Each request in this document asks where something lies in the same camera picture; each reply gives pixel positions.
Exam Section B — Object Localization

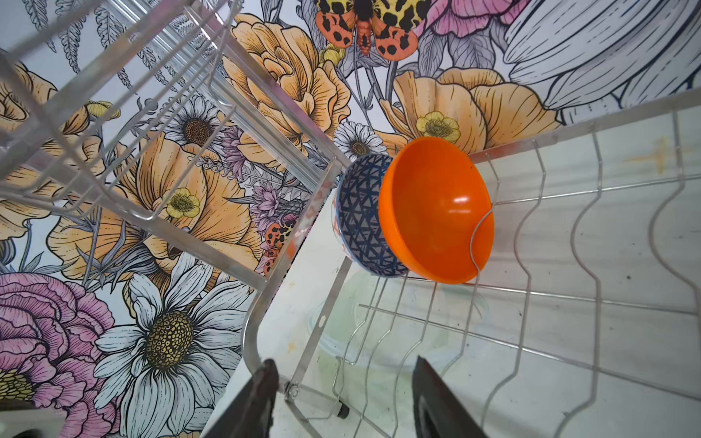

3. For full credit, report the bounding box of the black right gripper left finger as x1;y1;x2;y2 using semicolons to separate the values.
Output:
204;359;279;438

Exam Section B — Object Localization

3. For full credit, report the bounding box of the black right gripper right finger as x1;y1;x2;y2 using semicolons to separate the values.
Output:
412;356;487;438

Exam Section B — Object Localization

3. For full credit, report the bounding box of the dark blue lattice bowl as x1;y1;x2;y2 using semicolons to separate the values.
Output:
332;154;409;277

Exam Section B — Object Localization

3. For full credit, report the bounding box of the chrome wire dish rack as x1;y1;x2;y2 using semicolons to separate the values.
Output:
1;1;700;437

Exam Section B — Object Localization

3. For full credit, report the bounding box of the plain orange bowl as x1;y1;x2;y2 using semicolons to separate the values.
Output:
378;137;495;285

